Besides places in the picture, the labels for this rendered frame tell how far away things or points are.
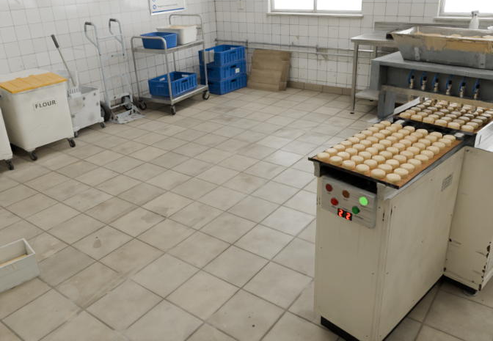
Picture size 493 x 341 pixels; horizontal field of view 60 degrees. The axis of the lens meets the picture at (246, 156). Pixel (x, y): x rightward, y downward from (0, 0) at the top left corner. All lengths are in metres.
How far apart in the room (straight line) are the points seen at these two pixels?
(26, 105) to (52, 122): 0.30
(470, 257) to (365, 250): 0.78
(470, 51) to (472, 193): 0.66
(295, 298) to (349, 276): 0.56
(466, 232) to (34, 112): 3.74
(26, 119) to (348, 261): 3.41
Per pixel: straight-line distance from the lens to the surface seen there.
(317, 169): 1.78
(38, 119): 4.58
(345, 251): 1.91
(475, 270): 2.52
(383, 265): 1.84
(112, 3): 5.78
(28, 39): 5.20
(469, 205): 2.36
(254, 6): 6.63
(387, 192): 1.66
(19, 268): 2.88
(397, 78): 2.41
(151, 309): 2.47
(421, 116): 2.34
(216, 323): 2.33
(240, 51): 6.44
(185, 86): 5.71
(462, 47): 2.21
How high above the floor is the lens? 1.64
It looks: 24 degrees down
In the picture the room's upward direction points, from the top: 2 degrees counter-clockwise
